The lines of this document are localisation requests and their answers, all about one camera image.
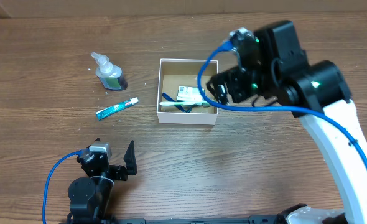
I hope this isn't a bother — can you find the green white toothbrush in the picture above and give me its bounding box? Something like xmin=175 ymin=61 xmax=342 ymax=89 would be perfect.
xmin=159 ymin=101 xmax=211 ymax=107

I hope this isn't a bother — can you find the green white soap packet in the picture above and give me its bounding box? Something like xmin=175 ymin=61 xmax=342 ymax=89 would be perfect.
xmin=177 ymin=86 xmax=203 ymax=101

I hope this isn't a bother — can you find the blue disposable razor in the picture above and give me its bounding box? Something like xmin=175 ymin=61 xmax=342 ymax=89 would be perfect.
xmin=162 ymin=93 xmax=193 ymax=113

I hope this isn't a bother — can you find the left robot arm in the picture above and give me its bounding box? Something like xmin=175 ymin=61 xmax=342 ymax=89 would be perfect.
xmin=67 ymin=138 xmax=137 ymax=223

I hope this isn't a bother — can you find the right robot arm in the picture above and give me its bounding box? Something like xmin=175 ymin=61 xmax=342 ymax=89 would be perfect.
xmin=199 ymin=20 xmax=367 ymax=223

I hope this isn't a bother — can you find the teal toothpaste tube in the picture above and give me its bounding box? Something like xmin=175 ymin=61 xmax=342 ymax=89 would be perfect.
xmin=96 ymin=97 xmax=139 ymax=121

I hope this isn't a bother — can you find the open white cardboard box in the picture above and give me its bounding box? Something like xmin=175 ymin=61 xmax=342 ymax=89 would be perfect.
xmin=156 ymin=58 xmax=218 ymax=126

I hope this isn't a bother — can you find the clear pump soap bottle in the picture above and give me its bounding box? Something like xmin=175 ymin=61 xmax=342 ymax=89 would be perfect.
xmin=91 ymin=52 xmax=128 ymax=91

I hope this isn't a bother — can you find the blue left camera cable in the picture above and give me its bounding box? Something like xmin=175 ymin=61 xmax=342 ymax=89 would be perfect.
xmin=42 ymin=149 xmax=84 ymax=224

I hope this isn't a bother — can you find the blue camera cable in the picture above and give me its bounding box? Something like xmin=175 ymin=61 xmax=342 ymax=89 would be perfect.
xmin=42 ymin=149 xmax=84 ymax=224
xmin=197 ymin=40 xmax=367 ymax=206

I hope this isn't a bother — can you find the blue right camera cable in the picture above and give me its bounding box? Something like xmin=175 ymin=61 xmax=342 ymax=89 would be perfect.
xmin=197 ymin=40 xmax=367 ymax=206

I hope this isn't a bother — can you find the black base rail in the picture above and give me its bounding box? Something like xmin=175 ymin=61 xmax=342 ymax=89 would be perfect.
xmin=92 ymin=215 xmax=287 ymax=224

